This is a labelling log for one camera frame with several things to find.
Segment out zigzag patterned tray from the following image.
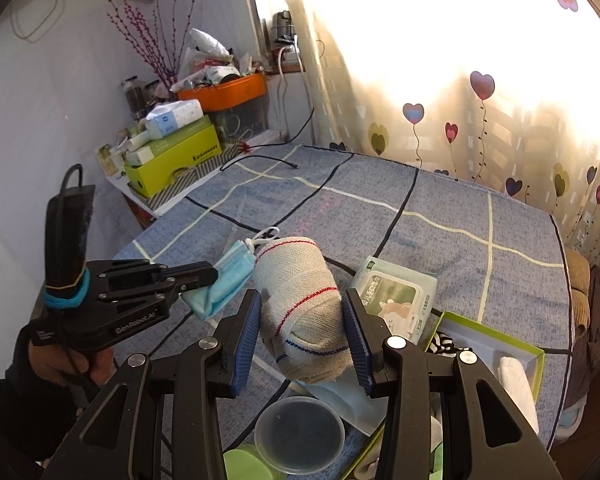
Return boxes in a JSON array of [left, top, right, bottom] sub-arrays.
[[145, 142, 241, 211]]

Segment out round clear-lidded plastic container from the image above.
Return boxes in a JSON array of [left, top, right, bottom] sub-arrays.
[[254, 396, 346, 476]]

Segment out green-edged white box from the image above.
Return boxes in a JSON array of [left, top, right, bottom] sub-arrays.
[[340, 310, 546, 480]]

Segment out beige sock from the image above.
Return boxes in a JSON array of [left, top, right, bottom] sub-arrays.
[[252, 236, 353, 386]]

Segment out black white striped sock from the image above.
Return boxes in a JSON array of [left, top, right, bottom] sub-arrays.
[[427, 332, 461, 358]]

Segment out green square container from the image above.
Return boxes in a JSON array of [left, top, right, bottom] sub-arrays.
[[223, 444, 281, 480]]

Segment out orange basket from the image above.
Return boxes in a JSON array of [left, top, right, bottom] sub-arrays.
[[176, 72, 268, 113]]

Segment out clear plastic container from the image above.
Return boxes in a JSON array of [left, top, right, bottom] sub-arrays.
[[212, 97, 271, 143]]

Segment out lime green box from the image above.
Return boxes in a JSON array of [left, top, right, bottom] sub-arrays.
[[124, 125, 223, 198]]

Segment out white green carton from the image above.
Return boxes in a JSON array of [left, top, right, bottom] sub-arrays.
[[125, 115, 216, 166]]

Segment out blue face mask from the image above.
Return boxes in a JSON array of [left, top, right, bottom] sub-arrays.
[[180, 240, 257, 321]]

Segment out white plastic bags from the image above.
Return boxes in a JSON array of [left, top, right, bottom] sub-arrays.
[[177, 27, 261, 91]]

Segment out wet wipes pack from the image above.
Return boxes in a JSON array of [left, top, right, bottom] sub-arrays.
[[347, 256, 438, 346]]

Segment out grey windowsill device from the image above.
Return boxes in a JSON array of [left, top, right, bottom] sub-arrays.
[[272, 10, 296, 46]]

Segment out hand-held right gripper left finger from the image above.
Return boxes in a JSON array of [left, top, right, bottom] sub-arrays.
[[40, 289, 263, 480]]

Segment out dark glass jar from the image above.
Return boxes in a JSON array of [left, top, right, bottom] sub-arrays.
[[121, 76, 143, 121]]

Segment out white blue tissue pack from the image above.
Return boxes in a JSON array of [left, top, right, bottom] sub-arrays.
[[142, 100, 203, 138]]

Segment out blue hair tie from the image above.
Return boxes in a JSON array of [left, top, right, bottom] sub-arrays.
[[42, 267, 91, 311]]

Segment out white side shelf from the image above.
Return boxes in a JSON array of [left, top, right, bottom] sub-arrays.
[[105, 175, 163, 218]]

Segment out heart print curtain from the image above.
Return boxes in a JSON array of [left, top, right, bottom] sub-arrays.
[[252, 0, 600, 271]]

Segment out person's left forearm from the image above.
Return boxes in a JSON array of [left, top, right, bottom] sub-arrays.
[[0, 325, 88, 480]]

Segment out purple flower branches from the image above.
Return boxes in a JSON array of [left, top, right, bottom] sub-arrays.
[[107, 0, 201, 91]]

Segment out tan cloth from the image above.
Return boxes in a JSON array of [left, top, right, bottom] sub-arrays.
[[562, 249, 592, 331]]

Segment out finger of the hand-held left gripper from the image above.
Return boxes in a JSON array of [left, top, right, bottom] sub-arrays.
[[94, 258, 168, 288], [100, 261, 219, 313]]

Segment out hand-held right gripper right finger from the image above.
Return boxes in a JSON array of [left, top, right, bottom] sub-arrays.
[[341, 287, 563, 480]]

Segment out person's left hand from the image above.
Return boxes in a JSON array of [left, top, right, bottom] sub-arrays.
[[29, 342, 116, 388]]

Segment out white cable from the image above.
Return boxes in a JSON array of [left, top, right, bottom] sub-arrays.
[[275, 45, 301, 143]]

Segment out black cable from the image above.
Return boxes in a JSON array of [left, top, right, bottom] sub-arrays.
[[220, 107, 316, 171]]

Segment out brown cloth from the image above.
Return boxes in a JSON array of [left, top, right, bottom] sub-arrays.
[[562, 265, 600, 411]]

